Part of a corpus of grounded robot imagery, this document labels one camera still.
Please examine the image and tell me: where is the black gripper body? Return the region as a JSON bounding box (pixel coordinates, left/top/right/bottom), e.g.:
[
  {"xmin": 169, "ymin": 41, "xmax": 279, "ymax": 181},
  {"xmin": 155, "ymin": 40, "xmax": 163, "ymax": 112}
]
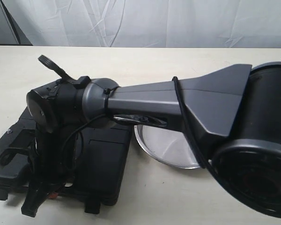
[{"xmin": 21, "ymin": 76, "xmax": 90, "ymax": 217}]

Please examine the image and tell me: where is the black plastic tool case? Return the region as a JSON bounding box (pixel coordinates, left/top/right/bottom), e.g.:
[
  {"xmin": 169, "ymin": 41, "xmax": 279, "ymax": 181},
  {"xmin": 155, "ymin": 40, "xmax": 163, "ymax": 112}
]
[{"xmin": 0, "ymin": 109, "xmax": 133, "ymax": 214}]

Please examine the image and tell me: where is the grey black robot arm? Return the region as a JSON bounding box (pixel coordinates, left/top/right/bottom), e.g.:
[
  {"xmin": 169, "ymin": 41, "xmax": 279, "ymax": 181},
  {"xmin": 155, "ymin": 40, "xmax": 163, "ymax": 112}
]
[{"xmin": 21, "ymin": 56, "xmax": 281, "ymax": 218}]

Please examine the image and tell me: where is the round stainless steel pan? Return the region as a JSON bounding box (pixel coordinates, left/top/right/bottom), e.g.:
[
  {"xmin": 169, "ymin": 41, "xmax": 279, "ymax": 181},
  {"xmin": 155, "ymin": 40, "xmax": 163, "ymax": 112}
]
[{"xmin": 134, "ymin": 125, "xmax": 200, "ymax": 169}]

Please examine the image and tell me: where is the white backdrop curtain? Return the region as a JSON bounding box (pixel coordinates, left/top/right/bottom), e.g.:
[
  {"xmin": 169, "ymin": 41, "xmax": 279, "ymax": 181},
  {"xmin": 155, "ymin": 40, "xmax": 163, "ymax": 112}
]
[{"xmin": 0, "ymin": 0, "xmax": 281, "ymax": 48}]

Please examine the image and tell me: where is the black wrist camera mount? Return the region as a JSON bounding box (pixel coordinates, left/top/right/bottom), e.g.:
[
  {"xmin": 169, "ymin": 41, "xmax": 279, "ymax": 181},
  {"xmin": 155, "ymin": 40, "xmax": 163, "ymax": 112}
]
[{"xmin": 0, "ymin": 120, "xmax": 36, "ymax": 166}]

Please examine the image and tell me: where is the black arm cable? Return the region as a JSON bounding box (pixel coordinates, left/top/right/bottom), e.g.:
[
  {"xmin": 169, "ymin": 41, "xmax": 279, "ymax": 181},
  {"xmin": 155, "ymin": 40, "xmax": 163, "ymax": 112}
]
[{"xmin": 59, "ymin": 76, "xmax": 216, "ymax": 186}]

